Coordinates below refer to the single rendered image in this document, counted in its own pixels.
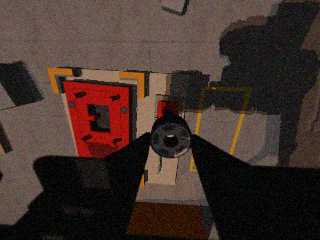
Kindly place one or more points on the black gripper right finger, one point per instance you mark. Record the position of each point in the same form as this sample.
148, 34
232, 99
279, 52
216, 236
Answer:
234, 188

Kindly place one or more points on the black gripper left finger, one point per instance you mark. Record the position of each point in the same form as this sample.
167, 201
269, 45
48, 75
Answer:
117, 175

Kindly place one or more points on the tan thin flat bar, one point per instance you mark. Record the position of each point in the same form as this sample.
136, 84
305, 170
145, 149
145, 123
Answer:
4, 146

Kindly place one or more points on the yellow rectangular outline on table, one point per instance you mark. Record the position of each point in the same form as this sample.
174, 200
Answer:
240, 120

